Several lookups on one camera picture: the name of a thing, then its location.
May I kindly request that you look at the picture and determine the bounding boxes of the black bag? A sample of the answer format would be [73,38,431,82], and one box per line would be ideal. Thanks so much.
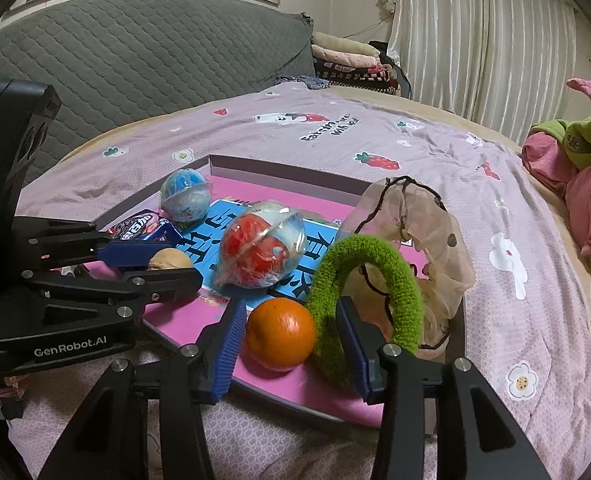
[368,40,413,101]

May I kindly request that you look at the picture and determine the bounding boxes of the beige sheer scrunchie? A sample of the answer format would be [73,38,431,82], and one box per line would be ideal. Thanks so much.
[336,176,476,356]

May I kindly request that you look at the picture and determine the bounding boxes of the orange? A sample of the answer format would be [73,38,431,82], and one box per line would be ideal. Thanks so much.
[245,297,319,372]

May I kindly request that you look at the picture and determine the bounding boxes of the shallow grey cardboard box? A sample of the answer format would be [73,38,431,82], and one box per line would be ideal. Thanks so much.
[92,154,466,436]

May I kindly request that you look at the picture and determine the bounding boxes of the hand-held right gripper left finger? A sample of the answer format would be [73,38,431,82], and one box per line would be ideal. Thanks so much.
[52,296,248,480]

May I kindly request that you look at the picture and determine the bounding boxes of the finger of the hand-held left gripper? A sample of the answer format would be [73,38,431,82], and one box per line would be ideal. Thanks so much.
[14,216,180,277]
[22,266,203,332]

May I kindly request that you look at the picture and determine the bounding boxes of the walnut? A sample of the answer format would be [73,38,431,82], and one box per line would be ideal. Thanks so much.
[148,247,194,272]

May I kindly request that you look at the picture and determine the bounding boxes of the red toy egg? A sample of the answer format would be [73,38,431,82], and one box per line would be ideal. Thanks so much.
[214,201,309,290]

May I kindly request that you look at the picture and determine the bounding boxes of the blue cookie packet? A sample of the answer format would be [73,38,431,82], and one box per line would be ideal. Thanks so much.
[106,209,186,247]

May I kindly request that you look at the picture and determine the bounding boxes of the green blanket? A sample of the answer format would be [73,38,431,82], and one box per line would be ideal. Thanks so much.
[530,110,591,171]

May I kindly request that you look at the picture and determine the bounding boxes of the blue toy egg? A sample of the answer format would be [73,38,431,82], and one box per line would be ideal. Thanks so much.
[160,167,212,223]

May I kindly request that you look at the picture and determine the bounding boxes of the green fuzzy scrunchie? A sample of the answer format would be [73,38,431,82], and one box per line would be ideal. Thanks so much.
[305,234,425,391]

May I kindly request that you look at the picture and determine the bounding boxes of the blue patterned cloth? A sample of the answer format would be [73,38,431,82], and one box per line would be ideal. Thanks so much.
[275,74,332,92]

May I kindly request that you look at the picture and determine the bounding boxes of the grey quilted headboard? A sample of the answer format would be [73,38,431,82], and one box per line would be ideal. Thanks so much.
[0,0,313,196]

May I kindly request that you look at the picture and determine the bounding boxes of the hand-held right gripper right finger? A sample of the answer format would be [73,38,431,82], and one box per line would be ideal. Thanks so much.
[334,296,551,480]

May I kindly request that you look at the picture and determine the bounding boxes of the white curtains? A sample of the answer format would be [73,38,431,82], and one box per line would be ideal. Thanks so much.
[378,0,579,141]

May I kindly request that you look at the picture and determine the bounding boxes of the stack of folded blankets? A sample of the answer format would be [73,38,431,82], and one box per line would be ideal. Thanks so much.
[310,31,401,93]

